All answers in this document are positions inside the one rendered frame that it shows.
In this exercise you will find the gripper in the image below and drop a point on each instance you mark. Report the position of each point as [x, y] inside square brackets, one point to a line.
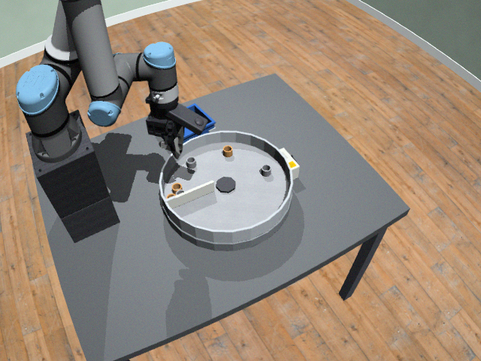
[158, 124]

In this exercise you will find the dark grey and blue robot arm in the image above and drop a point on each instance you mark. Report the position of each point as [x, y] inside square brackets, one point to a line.
[42, 91]

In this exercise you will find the blue crate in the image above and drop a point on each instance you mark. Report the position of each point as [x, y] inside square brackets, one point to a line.
[208, 128]

